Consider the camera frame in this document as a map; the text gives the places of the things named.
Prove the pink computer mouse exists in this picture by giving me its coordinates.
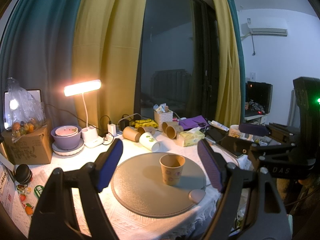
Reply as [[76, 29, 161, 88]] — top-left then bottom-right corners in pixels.
[[188, 189, 206, 204]]

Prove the yellow tissue box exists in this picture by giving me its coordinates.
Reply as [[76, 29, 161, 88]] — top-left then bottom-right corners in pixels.
[[177, 127, 205, 147]]

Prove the plastic bag of fruit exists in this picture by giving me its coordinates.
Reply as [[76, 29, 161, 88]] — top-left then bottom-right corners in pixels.
[[8, 77, 46, 143]]

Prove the yellow curtain left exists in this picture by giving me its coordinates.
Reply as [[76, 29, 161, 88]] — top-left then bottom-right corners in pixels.
[[72, 0, 146, 134]]

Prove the black monitor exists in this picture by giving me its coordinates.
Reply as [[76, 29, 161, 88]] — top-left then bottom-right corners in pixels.
[[246, 81, 273, 114]]

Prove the white air conditioner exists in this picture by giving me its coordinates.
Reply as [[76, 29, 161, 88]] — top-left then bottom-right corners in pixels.
[[247, 17, 287, 36]]

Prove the white bear mug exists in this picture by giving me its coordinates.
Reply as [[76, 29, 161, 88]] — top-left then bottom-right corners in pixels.
[[228, 125, 253, 141]]

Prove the cardboard box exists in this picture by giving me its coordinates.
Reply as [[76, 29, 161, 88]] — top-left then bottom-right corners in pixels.
[[1, 119, 53, 165]]

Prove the white power strip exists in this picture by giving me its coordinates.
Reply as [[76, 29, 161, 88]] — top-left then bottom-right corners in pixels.
[[104, 131, 123, 141]]

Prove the brown paper cup rear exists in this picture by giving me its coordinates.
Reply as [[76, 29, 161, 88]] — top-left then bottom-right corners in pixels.
[[162, 121, 179, 133]]

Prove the plain brown paper cup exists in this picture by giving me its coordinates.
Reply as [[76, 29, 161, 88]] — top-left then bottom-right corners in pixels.
[[123, 126, 141, 142]]

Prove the brown floral paper cup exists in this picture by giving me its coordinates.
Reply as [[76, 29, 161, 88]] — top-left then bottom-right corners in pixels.
[[159, 153, 185, 186]]

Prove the yellow curtain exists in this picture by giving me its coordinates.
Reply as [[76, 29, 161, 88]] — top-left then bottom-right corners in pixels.
[[213, 0, 241, 126], [72, 0, 146, 134]]

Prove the yellow curtain right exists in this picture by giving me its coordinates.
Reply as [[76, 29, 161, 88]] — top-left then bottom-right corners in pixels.
[[213, 0, 241, 126]]

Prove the round grey placemat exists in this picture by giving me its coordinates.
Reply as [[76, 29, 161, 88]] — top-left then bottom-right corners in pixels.
[[110, 152, 206, 218]]

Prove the purple cloth pouch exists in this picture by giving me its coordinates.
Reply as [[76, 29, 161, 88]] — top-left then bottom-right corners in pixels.
[[178, 115, 208, 131]]

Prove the white cream tube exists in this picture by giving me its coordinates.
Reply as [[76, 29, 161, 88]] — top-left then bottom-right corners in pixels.
[[210, 120, 229, 132]]

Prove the teal curtain left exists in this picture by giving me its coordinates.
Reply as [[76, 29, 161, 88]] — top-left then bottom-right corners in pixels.
[[1, 0, 81, 127]]

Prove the yellow snack bag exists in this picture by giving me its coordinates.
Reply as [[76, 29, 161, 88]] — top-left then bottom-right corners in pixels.
[[135, 119, 158, 128]]

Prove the brown printed paper cup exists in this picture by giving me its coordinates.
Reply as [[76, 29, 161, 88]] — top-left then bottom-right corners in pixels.
[[137, 126, 156, 135]]

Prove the brown paper cup front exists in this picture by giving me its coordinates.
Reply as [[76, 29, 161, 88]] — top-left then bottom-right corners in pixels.
[[165, 125, 184, 139]]

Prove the black round case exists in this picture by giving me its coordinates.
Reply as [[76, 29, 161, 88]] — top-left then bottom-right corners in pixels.
[[15, 164, 33, 184]]

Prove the purple bowl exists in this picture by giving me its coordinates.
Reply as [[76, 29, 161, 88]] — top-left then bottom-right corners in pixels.
[[51, 125, 81, 150]]

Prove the black smartphone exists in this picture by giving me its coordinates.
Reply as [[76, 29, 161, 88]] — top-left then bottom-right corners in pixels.
[[217, 136, 244, 158]]

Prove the white plate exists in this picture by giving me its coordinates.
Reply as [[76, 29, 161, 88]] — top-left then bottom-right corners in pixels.
[[52, 139, 85, 156]]

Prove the white phone charger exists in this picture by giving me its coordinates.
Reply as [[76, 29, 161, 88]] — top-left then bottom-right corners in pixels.
[[107, 123, 117, 137]]

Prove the black power bank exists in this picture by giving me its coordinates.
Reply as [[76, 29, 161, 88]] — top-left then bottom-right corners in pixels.
[[205, 128, 223, 141]]

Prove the white desk lamp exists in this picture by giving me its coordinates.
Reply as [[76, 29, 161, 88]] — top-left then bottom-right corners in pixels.
[[63, 79, 103, 148]]

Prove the white woven basket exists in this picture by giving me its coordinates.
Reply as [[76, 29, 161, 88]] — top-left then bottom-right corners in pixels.
[[153, 110, 173, 131]]

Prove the white green paper cup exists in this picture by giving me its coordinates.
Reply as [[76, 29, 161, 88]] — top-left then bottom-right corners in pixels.
[[139, 132, 160, 152]]

